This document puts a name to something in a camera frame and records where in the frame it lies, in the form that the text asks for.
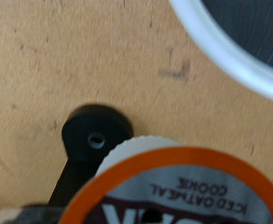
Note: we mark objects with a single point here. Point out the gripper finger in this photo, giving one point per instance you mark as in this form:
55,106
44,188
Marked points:
21,216

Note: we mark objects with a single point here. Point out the black Keurig coffee machine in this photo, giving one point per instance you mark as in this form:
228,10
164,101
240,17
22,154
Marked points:
86,130

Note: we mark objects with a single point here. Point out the orange-rimmed coffee pod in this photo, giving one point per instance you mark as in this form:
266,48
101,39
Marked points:
179,193

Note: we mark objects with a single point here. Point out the white two-tier turntable stand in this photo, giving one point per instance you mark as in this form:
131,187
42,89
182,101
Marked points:
229,53

